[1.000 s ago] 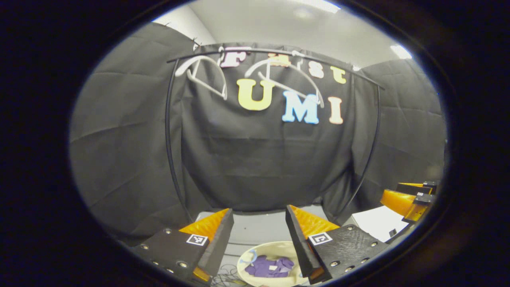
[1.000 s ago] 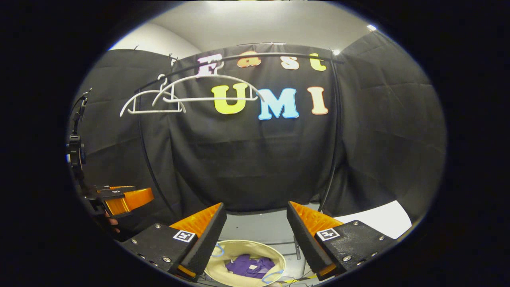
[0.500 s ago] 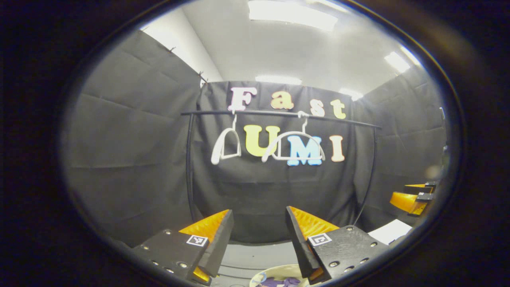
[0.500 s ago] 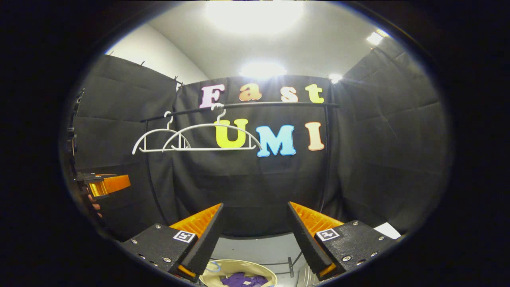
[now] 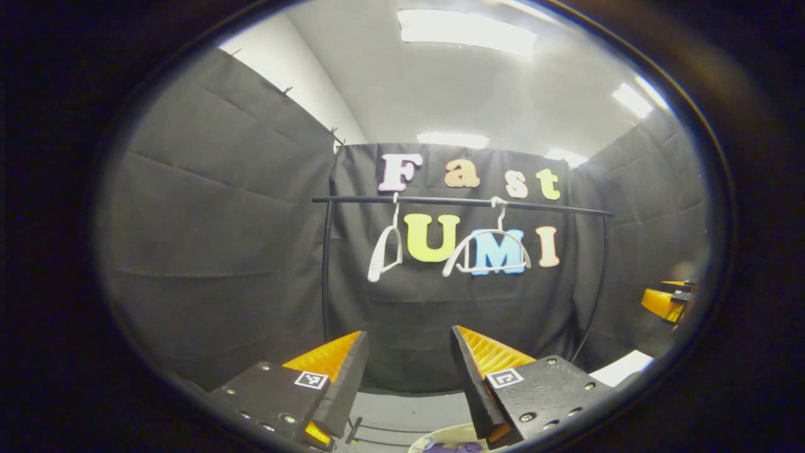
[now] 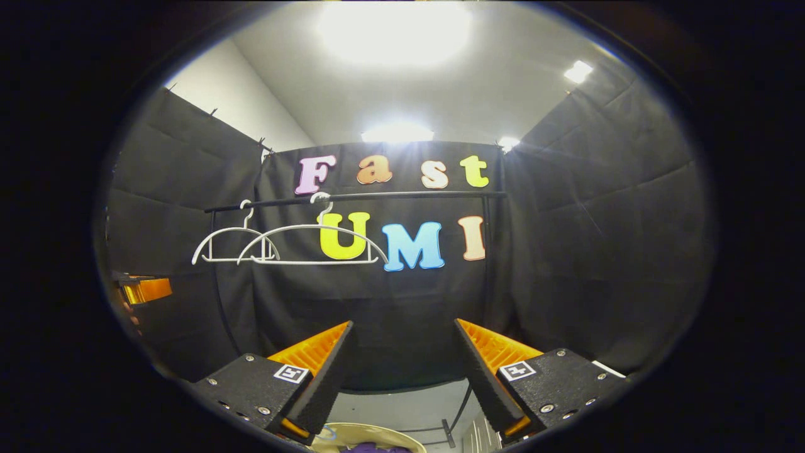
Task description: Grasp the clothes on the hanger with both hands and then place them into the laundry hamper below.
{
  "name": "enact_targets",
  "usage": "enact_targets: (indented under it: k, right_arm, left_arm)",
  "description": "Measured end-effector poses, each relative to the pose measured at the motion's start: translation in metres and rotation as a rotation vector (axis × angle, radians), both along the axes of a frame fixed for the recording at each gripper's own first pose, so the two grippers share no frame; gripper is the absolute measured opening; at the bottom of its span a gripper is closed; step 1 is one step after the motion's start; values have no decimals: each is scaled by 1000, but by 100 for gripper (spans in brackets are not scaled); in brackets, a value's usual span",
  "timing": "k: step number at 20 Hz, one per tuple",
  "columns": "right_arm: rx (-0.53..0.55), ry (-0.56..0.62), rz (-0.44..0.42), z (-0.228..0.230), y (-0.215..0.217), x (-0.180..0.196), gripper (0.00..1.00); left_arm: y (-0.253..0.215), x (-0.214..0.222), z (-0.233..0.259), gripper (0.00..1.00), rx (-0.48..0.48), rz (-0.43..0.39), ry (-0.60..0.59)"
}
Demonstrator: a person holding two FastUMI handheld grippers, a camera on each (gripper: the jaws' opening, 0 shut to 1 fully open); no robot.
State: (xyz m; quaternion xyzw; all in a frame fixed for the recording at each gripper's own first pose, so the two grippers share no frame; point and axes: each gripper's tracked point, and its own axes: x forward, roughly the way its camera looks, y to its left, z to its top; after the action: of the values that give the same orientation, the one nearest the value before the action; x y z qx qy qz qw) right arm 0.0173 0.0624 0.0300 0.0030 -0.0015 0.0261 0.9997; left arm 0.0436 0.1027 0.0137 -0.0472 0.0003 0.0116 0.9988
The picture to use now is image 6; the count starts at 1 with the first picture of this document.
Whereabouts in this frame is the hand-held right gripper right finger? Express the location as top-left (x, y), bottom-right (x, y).
top-left (453, 318), bottom-right (630, 444)

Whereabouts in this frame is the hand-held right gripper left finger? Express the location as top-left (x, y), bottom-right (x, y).
top-left (189, 321), bottom-right (355, 445)

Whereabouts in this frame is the cream laundry hamper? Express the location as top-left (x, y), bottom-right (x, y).
top-left (309, 422), bottom-right (428, 453)

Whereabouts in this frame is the purple ribbed jacket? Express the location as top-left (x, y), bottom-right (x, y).
top-left (340, 442), bottom-right (413, 453)

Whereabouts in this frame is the small white clothes hanger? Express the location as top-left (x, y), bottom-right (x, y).
top-left (192, 199), bottom-right (281, 265)

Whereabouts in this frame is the large white clothes hanger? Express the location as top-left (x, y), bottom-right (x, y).
top-left (237, 192), bottom-right (389, 266)

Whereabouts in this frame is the black clothes rack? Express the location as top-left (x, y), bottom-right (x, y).
top-left (204, 191), bottom-right (509, 449)

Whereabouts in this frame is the white cabinet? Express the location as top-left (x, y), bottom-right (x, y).
top-left (462, 412), bottom-right (504, 453)

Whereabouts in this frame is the long ceiling light panel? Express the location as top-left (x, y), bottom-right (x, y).
top-left (360, 123), bottom-right (435, 143)

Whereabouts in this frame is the small square ceiling light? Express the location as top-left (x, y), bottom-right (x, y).
top-left (563, 60), bottom-right (594, 84)

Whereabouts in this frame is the large round ceiling light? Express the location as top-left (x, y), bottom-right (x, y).
top-left (318, 3), bottom-right (472, 67)

